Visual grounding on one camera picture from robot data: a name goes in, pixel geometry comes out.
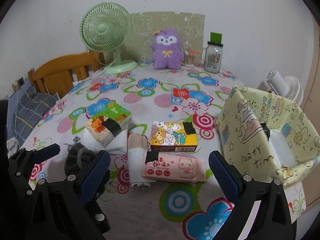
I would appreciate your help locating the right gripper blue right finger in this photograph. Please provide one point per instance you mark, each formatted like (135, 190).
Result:
(226, 175)

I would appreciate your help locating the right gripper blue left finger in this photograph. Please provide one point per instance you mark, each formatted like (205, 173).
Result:
(93, 177)

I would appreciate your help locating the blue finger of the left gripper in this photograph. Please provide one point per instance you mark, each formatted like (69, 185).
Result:
(46, 153)
(22, 163)

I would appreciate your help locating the green tissue pack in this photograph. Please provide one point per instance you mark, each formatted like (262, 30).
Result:
(106, 120)

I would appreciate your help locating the beige white cloth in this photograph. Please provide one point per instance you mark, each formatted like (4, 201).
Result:
(137, 147)

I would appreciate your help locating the grey plaid pillow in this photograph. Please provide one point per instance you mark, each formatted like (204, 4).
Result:
(29, 110)

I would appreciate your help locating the yellow cartoon storage box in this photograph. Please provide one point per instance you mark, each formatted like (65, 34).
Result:
(267, 136)

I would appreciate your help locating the yellow cartoon tissue box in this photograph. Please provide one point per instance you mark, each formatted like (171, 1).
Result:
(173, 137)

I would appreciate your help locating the wooden chair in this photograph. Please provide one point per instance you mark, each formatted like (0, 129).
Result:
(57, 75)

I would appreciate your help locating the floral tablecloth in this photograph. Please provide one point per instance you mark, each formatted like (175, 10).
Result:
(167, 209)

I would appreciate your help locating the white standing fan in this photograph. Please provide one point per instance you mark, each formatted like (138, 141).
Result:
(288, 87)

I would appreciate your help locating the glass mason jar mug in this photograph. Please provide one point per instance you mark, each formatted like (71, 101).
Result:
(211, 56)

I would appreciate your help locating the toothpick jar orange lid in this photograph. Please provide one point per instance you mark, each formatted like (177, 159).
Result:
(190, 57)

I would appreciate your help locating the purple plush toy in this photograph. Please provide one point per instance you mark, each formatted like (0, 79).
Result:
(167, 52)

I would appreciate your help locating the green desk fan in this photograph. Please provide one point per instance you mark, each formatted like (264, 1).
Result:
(105, 28)

